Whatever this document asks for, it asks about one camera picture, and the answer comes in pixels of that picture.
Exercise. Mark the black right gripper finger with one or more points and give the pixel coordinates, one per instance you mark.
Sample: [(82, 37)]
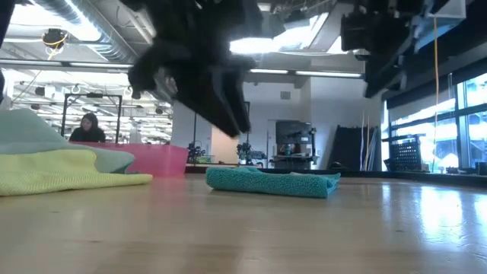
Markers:
[(374, 78), (395, 70)]

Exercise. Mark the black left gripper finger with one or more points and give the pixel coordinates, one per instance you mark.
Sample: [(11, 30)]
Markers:
[(213, 108), (240, 102)]

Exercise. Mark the teal microfiber towel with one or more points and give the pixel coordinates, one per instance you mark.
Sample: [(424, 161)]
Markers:
[(274, 184)]

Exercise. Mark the yellow microfiber towel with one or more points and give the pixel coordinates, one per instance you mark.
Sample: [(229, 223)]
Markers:
[(57, 175)]

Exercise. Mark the pale green microfiber towel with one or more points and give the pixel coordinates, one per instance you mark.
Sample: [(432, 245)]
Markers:
[(30, 133)]

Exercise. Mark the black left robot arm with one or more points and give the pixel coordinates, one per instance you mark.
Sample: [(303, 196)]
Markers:
[(198, 23)]

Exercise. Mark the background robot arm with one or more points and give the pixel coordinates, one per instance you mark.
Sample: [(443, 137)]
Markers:
[(245, 150), (196, 150)]

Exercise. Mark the background wooden table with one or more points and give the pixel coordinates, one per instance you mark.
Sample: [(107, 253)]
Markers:
[(224, 166)]

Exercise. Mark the black equipment cabinet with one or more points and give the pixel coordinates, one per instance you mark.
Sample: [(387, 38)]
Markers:
[(293, 131)]

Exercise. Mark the black standing panel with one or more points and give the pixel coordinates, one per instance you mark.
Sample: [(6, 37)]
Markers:
[(348, 146)]

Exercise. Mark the pink plastic bin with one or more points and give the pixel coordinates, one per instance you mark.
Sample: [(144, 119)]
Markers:
[(160, 160)]

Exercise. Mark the black plastic crate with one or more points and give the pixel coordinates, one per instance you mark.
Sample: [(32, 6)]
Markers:
[(405, 156)]

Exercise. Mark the person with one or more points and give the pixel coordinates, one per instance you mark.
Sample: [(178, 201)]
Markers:
[(88, 131)]

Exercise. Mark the black background rig frame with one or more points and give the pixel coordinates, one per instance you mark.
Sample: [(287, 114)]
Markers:
[(93, 95), (195, 129)]

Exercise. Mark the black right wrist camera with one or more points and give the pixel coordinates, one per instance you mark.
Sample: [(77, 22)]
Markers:
[(359, 32)]

